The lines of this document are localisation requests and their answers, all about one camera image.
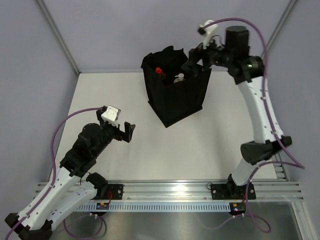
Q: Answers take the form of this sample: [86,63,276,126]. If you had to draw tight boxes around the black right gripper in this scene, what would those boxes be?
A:
[181,32,233,78]

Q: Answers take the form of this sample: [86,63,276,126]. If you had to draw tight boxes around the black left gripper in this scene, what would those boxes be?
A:
[92,111,135,158]

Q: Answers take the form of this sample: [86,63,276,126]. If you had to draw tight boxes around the cream lotion bottle white cap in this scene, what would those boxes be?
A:
[173,73,185,83]

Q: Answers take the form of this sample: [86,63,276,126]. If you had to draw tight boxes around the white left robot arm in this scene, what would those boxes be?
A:
[5,121,136,240]

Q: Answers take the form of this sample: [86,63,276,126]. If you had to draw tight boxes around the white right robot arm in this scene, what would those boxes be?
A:
[182,24,292,200]

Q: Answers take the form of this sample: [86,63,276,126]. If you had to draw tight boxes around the black canvas bag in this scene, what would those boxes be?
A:
[141,45,212,128]

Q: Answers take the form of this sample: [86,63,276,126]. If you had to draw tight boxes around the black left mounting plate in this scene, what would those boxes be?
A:
[92,183,124,201]

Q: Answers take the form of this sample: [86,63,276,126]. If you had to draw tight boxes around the black mounting plate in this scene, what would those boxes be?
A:
[210,183,257,200]
[92,183,124,201]

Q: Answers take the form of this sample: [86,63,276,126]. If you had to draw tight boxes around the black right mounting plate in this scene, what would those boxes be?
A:
[210,183,257,200]

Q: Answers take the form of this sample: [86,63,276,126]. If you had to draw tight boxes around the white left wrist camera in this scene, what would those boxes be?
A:
[96,105,121,127]

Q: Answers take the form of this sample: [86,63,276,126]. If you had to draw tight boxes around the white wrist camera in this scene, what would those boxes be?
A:
[96,105,121,127]
[197,20,218,50]

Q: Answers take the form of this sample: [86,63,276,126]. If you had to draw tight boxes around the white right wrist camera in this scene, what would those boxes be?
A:
[197,20,218,50]

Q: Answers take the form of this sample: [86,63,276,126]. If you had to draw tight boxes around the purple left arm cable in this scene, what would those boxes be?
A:
[4,106,107,240]

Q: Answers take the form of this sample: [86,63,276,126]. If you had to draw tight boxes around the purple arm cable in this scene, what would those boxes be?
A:
[4,106,107,240]
[197,17,306,236]

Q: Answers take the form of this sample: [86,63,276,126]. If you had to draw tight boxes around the white slotted cable duct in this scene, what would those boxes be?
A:
[75,202,231,213]

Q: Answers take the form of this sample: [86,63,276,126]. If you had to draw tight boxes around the aluminium frame post left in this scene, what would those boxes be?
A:
[34,0,81,77]

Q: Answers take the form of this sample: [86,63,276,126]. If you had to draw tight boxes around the aluminium frame rail right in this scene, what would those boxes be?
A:
[266,0,300,182]

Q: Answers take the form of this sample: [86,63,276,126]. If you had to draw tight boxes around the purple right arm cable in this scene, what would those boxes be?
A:
[197,17,306,236]

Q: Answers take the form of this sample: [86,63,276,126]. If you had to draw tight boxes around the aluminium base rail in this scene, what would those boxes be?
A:
[32,181,305,201]

